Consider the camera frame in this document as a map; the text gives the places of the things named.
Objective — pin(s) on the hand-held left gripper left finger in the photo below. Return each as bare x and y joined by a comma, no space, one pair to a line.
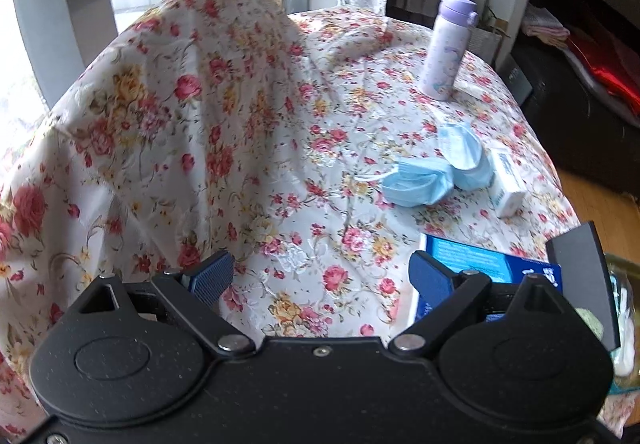
212,276

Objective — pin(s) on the clear plastic bag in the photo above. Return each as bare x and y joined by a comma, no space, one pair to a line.
625,324

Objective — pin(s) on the floral tablecloth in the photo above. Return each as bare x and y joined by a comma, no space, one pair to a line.
210,124

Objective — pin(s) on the purple water bottle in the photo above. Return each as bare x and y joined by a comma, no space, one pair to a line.
445,49

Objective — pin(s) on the small white box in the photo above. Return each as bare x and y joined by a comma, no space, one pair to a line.
506,179

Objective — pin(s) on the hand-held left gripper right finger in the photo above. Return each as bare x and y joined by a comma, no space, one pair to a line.
431,280

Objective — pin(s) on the dark sofa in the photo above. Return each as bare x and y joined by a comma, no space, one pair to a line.
575,124

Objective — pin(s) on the blue cardboard box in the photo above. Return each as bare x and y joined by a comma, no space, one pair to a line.
480,264

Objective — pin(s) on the pink folded cloth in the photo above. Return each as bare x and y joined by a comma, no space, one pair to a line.
545,27

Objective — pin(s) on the blue face mask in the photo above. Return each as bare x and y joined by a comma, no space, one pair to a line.
462,149
417,184

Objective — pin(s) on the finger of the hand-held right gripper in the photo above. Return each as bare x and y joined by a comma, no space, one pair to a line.
582,284

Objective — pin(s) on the potted plant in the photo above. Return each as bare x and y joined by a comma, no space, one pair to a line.
492,22

